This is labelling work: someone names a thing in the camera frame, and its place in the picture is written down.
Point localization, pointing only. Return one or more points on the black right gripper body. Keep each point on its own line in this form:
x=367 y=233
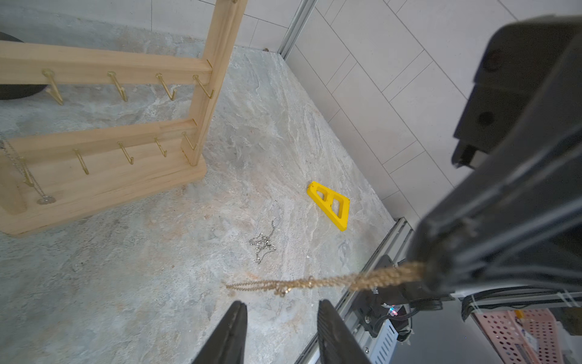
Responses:
x=517 y=59

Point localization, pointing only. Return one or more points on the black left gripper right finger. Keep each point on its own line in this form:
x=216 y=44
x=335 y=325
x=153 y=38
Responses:
x=336 y=343

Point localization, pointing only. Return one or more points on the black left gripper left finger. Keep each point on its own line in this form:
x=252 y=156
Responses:
x=227 y=343

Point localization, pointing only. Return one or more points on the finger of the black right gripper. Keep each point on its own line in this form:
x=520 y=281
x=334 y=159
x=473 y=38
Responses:
x=516 y=220

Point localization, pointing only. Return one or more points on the wooden jewelry display stand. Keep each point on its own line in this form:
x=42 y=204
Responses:
x=57 y=178

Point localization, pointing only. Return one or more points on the black microphone stand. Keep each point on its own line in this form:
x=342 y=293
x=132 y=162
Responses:
x=19 y=69

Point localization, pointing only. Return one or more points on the pink perforated basket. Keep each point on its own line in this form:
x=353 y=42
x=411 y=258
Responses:
x=522 y=336

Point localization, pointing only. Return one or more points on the yellow plastic triangle piece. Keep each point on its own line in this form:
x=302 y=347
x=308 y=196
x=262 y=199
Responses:
x=335 y=206

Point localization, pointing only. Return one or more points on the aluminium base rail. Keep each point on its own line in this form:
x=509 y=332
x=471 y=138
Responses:
x=363 y=312

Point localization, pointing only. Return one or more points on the aluminium corner frame post right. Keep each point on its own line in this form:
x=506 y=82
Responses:
x=297 y=25

